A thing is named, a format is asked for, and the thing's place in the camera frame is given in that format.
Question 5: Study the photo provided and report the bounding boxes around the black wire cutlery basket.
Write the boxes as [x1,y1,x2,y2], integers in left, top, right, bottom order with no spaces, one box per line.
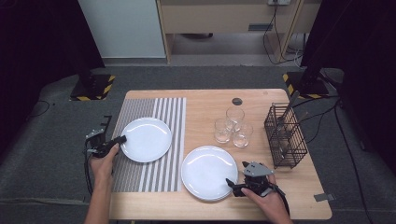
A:
[263,102,308,170]

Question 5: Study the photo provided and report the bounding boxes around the black yellow striped stand base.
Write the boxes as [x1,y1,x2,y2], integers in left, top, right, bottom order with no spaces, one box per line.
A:
[69,73,116,102]
[282,70,331,100]

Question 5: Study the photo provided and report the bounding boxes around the grey tape strip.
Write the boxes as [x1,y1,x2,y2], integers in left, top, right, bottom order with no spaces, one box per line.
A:
[313,192,336,203]

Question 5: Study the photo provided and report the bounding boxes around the black curtain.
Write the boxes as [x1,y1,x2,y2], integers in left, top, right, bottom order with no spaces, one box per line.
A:
[301,0,396,175]
[0,0,106,157]

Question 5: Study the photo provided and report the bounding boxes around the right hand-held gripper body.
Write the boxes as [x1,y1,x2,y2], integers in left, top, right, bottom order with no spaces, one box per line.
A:
[233,161,277,198]

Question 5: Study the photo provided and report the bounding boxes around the black floor cable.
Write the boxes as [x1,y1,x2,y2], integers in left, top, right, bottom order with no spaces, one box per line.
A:
[292,94,342,108]
[333,99,375,224]
[26,100,55,120]

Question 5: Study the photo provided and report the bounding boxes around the beige wooden desk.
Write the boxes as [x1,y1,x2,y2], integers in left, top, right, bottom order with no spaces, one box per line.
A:
[156,0,323,63]

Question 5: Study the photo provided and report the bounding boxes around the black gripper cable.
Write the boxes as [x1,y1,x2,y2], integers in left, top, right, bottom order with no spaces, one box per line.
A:
[274,183,291,217]
[82,148,95,196]

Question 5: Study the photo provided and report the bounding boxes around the clear drinking glass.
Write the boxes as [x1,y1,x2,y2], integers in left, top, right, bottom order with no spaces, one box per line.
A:
[225,105,246,133]
[233,123,254,148]
[214,118,233,144]

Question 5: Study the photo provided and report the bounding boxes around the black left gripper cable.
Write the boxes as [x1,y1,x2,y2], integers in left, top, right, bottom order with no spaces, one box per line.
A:
[82,148,95,196]

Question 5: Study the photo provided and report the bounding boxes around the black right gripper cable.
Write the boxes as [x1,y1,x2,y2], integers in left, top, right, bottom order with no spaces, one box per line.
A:
[274,183,291,217]

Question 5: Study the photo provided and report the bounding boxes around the white plate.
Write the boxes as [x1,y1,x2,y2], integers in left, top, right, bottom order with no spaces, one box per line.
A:
[120,117,173,163]
[186,192,233,203]
[180,145,240,200]

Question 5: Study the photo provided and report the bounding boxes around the person's right hand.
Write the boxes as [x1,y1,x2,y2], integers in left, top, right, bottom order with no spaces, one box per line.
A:
[240,174,293,220]

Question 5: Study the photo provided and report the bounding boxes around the white cabinet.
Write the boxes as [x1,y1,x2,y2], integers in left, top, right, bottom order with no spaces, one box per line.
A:
[78,0,166,59]

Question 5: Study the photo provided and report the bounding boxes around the grey striped placemat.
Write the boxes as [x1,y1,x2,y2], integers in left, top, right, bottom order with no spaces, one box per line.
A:
[111,97,187,193]

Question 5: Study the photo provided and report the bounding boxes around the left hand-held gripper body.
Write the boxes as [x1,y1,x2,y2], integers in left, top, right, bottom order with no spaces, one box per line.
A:
[83,128,108,159]

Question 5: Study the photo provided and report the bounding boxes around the metal cutlery piece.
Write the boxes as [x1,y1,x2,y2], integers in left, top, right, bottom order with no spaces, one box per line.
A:
[275,90,302,132]

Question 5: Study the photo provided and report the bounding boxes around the black hanging cables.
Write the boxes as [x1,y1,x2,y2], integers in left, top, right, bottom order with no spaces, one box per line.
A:
[262,0,304,66]

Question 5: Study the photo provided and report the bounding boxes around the person's left hand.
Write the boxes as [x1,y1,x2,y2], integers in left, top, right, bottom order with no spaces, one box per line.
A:
[89,143,121,185]

